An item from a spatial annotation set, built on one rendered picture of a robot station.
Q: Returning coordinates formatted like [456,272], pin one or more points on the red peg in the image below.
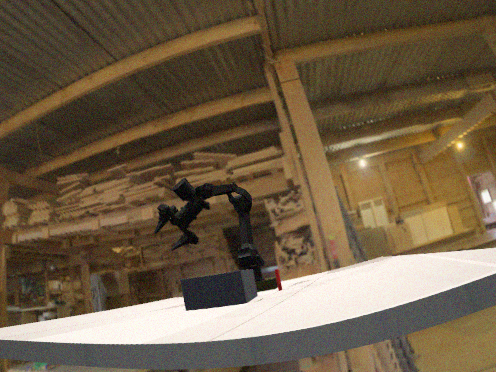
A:
[278,280]

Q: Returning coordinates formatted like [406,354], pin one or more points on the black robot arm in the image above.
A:
[248,254]

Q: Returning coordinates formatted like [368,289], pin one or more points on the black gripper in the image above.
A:
[182,218]

